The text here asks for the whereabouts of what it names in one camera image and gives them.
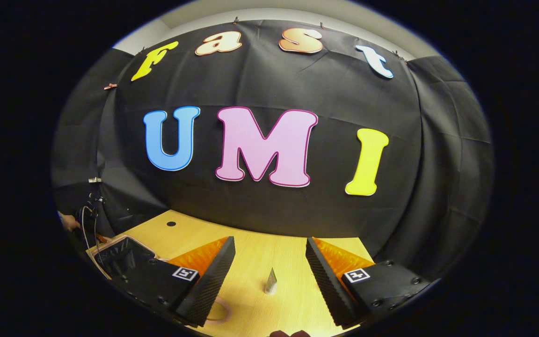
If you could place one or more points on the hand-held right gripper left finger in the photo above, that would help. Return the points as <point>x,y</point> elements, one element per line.
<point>208,285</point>

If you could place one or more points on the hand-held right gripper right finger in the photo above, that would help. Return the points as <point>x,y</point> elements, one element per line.
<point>328,290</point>

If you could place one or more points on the pink suitcase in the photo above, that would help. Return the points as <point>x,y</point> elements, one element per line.
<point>124,255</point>

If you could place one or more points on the black backdrop cloth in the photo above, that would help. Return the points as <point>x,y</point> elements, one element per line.
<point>325,84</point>

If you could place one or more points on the pink cloth clip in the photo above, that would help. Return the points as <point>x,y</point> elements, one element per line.
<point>110,86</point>

